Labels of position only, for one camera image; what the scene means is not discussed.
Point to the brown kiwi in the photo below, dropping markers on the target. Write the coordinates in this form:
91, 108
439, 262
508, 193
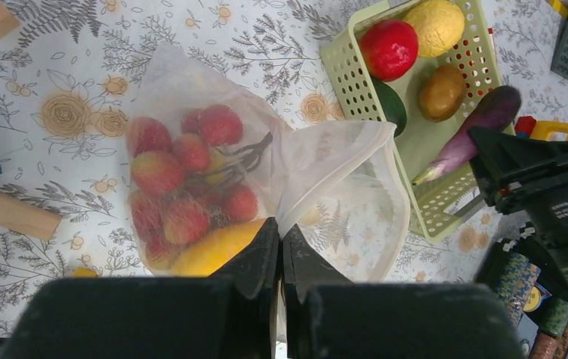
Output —
442, 94

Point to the purple eggplant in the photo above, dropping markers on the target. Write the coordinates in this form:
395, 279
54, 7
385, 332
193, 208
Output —
495, 111

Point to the pale green perforated basket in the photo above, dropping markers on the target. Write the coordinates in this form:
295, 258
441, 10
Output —
421, 140

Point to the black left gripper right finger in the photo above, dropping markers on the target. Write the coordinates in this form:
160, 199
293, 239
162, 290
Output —
329, 316

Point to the tan cylinder block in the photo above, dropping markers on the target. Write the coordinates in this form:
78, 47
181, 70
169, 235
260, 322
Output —
27, 219

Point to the small yellow block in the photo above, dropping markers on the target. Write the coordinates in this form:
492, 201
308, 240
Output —
84, 272

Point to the orange mango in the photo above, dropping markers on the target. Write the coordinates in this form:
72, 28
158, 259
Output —
216, 249

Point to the red apple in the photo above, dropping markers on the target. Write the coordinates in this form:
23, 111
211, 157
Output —
389, 49

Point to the yellow blue block toy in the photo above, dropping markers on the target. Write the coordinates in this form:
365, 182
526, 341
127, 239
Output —
529, 127

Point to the yellow lemon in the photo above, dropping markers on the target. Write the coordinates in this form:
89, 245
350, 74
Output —
438, 24

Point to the dark green avocado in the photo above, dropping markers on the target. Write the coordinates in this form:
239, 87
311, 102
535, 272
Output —
391, 104

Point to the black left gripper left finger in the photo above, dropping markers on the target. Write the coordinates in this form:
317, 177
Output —
229, 314

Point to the clear dotted zip top bag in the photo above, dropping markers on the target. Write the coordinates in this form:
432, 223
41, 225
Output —
336, 181

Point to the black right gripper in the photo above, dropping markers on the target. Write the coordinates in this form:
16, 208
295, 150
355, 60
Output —
531, 175

